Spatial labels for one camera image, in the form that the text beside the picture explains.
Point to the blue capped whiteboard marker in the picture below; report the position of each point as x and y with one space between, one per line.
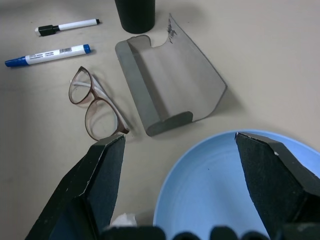
47 55

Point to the light blue plate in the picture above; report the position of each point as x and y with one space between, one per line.
205 190

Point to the crumpled white paper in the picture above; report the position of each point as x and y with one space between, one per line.
125 220

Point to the brown and white eyeglasses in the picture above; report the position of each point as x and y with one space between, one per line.
96 96

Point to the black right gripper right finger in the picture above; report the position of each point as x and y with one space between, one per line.
277 180

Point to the black plastic cup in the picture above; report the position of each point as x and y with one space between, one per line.
136 15

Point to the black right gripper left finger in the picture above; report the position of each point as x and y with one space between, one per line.
82 190

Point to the grey glasses case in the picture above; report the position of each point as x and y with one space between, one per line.
170 82

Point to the black capped whiteboard marker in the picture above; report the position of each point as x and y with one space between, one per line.
67 26

